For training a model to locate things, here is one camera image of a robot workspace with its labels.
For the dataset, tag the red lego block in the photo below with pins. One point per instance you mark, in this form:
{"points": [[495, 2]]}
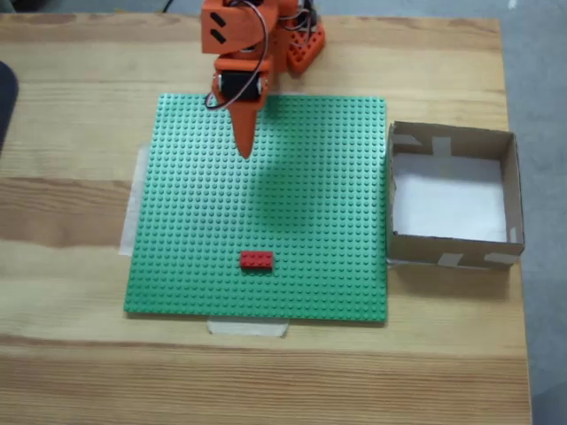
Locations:
{"points": [[257, 261]]}

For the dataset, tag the green lego baseplate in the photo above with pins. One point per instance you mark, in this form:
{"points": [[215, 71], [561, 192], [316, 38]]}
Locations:
{"points": [[310, 221]]}

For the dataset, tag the open cardboard box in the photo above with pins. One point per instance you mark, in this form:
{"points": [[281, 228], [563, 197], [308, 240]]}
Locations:
{"points": [[412, 252]]}

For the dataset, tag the masking tape strip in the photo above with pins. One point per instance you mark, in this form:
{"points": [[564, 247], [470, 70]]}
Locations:
{"points": [[130, 221], [248, 328]]}

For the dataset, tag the white paper sheet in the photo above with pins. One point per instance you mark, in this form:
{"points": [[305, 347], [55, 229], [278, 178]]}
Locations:
{"points": [[447, 203]]}

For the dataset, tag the black rounded object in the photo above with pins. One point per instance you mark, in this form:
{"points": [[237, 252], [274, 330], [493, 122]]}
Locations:
{"points": [[6, 102]]}

